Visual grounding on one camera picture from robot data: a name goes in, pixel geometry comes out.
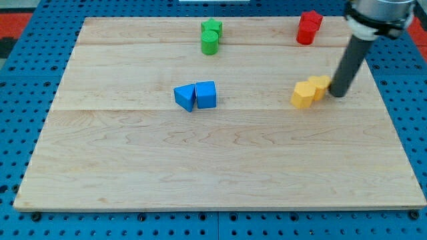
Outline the red star block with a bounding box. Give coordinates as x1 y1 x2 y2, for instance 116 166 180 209
299 10 324 31

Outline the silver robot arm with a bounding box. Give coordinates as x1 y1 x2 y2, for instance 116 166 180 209
329 0 415 97

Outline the yellow heart block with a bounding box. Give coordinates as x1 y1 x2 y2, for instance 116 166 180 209
308 75 332 101

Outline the red cylinder block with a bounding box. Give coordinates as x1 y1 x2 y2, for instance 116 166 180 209
296 21 318 45

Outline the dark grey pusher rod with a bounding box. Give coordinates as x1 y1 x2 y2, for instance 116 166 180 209
329 35 373 97

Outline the green star block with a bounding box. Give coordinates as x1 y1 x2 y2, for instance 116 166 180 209
201 18 223 37

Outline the yellow hexagon block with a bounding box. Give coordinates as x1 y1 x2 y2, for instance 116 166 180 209
291 81 316 109

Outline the green cylinder block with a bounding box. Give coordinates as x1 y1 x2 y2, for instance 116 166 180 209
201 30 219 55

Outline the blue triangle block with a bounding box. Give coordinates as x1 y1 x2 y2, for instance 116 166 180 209
173 84 196 112

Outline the wooden board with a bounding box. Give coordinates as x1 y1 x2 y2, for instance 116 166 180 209
13 17 426 213

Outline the blue cube block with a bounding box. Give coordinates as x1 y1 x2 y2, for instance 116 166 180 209
195 81 217 109

